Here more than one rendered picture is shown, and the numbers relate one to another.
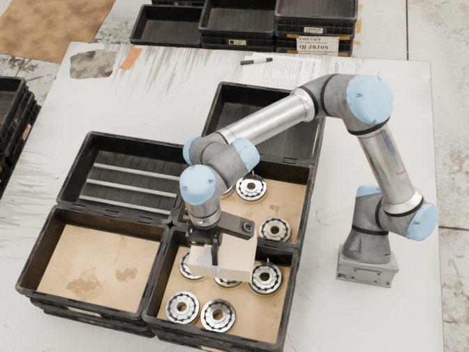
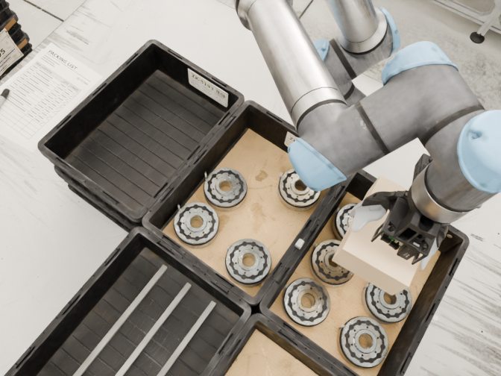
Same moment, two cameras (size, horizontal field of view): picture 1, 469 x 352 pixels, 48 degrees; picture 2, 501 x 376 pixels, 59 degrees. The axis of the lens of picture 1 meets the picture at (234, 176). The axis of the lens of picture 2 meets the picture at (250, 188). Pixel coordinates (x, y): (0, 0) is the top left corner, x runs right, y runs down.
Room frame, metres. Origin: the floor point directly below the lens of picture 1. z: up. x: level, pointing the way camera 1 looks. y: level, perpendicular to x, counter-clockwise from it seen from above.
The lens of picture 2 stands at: (0.81, 0.36, 1.81)
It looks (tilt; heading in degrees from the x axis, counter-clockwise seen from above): 66 degrees down; 275
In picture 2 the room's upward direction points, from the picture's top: 10 degrees clockwise
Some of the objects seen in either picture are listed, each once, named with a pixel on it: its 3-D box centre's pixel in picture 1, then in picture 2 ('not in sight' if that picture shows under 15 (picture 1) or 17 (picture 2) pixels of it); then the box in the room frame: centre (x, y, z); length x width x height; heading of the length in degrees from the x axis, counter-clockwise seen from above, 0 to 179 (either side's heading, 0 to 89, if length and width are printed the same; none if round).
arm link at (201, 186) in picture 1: (200, 190); (477, 160); (0.59, 0.08, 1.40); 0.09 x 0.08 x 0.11; 127
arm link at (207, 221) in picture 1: (204, 209); (446, 192); (0.59, 0.08, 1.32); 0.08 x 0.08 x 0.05
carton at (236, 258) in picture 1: (223, 252); (386, 234); (0.58, 0.06, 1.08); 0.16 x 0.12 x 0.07; 74
